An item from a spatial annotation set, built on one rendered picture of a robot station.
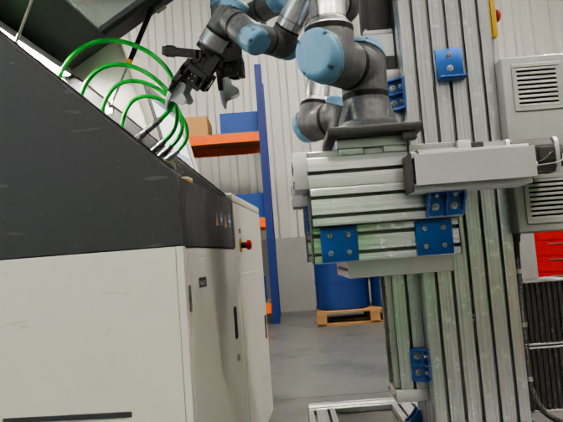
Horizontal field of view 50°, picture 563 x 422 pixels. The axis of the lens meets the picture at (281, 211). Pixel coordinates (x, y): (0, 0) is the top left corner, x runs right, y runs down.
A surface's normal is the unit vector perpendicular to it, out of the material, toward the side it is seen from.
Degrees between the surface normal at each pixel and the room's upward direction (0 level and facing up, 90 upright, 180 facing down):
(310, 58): 97
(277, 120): 90
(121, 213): 90
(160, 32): 90
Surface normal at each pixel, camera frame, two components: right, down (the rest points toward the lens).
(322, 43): -0.64, 0.12
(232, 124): 0.01, -0.07
